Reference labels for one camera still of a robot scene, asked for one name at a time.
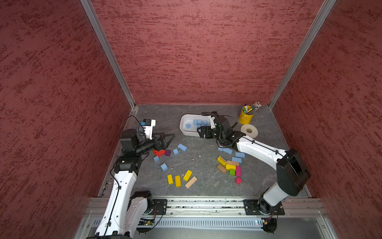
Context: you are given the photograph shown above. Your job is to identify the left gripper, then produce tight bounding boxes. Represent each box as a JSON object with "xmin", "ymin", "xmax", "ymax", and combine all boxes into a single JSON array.
[{"xmin": 135, "ymin": 131, "xmax": 175, "ymax": 155}]

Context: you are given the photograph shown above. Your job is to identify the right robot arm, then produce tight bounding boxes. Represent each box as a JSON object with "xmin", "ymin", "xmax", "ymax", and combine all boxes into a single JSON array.
[{"xmin": 197, "ymin": 112, "xmax": 311, "ymax": 215}]

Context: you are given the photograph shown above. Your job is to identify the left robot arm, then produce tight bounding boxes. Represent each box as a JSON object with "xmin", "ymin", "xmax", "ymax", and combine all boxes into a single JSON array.
[{"xmin": 90, "ymin": 128, "xmax": 175, "ymax": 239}]

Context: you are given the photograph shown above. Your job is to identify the long blue block left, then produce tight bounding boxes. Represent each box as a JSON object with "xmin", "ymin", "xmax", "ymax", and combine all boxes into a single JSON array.
[{"xmin": 178, "ymin": 143, "xmax": 188, "ymax": 151}]

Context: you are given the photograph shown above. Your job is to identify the long blue block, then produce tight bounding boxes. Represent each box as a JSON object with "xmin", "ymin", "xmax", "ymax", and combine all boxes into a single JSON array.
[
  {"xmin": 178, "ymin": 143, "xmax": 188, "ymax": 151},
  {"xmin": 223, "ymin": 148, "xmax": 233, "ymax": 155}
]

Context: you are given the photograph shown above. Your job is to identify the white plastic tray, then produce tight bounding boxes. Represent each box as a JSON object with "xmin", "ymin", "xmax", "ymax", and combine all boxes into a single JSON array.
[{"xmin": 180, "ymin": 114, "xmax": 215, "ymax": 137}]

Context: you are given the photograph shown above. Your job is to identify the long red block left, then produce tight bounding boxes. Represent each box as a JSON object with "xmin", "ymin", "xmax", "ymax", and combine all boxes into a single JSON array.
[{"xmin": 153, "ymin": 150, "xmax": 166, "ymax": 157}]

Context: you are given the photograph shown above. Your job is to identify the long blue block right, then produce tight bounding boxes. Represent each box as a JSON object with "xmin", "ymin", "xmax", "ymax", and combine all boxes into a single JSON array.
[{"xmin": 223, "ymin": 148, "xmax": 233, "ymax": 155}]

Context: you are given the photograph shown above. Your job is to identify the striped yellow block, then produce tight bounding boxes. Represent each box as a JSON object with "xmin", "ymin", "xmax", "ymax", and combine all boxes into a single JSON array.
[{"xmin": 217, "ymin": 156, "xmax": 227, "ymax": 167}]

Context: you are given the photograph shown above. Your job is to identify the blue block lower left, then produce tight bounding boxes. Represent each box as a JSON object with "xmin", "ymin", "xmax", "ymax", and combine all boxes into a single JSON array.
[{"xmin": 161, "ymin": 163, "xmax": 168, "ymax": 171}]

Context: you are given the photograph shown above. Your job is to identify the tan block right cluster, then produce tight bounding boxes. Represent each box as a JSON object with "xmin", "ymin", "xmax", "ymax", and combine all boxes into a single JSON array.
[{"xmin": 227, "ymin": 160, "xmax": 240, "ymax": 166}]

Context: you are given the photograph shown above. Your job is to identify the blue block right cluster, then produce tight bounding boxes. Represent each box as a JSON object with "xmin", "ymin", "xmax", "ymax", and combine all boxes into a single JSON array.
[{"xmin": 235, "ymin": 152, "xmax": 245, "ymax": 158}]

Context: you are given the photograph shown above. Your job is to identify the yellow block right cluster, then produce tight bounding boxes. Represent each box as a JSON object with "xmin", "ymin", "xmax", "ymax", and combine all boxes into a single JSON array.
[{"xmin": 225, "ymin": 164, "xmax": 236, "ymax": 170}]

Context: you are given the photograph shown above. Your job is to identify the brown wooden block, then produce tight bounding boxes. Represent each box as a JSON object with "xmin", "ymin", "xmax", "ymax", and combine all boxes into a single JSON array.
[{"xmin": 217, "ymin": 164, "xmax": 227, "ymax": 174}]

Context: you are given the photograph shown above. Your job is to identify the yellow long block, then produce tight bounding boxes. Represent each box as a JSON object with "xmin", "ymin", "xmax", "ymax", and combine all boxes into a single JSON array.
[{"xmin": 183, "ymin": 170, "xmax": 193, "ymax": 182}]

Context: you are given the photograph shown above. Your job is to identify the yellow pen holder can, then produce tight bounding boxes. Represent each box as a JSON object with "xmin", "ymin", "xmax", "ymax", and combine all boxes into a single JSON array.
[{"xmin": 238, "ymin": 105, "xmax": 253, "ymax": 124}]

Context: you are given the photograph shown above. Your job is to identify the white tape roll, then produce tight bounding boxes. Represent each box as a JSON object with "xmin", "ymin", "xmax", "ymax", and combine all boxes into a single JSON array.
[{"xmin": 240, "ymin": 124, "xmax": 259, "ymax": 138}]

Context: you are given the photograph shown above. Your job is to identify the magenta long block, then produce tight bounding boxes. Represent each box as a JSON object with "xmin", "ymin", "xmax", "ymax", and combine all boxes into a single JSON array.
[{"xmin": 235, "ymin": 166, "xmax": 241, "ymax": 177}]

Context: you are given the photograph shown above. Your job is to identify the pens in can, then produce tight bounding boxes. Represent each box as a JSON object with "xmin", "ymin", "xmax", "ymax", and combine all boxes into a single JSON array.
[{"xmin": 242, "ymin": 102, "xmax": 262, "ymax": 115}]

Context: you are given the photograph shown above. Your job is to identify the long tan wooden block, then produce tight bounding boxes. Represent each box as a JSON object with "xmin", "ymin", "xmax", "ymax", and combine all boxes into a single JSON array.
[{"xmin": 185, "ymin": 176, "xmax": 197, "ymax": 189}]

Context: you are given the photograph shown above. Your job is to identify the magenta cylinder block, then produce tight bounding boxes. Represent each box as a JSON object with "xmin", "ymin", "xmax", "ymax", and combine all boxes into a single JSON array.
[{"xmin": 235, "ymin": 177, "xmax": 242, "ymax": 184}]

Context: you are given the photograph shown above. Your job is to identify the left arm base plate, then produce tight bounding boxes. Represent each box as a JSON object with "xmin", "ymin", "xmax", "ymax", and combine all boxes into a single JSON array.
[{"xmin": 148, "ymin": 199, "xmax": 168, "ymax": 216}]

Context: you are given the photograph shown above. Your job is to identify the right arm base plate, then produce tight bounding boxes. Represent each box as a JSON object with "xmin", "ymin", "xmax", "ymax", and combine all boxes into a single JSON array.
[{"xmin": 243, "ymin": 199, "xmax": 285, "ymax": 216}]

